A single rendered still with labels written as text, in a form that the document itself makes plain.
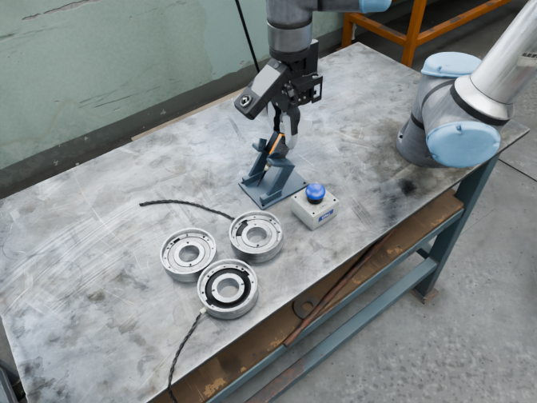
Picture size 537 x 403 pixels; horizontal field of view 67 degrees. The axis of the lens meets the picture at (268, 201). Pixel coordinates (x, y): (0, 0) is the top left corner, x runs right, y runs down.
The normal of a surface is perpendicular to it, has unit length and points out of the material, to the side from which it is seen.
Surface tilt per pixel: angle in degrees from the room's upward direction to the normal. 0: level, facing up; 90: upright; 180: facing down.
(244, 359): 0
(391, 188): 0
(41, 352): 0
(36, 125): 90
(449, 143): 97
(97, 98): 90
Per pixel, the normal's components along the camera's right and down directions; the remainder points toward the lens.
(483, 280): -0.04, -0.67
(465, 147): -0.17, 0.81
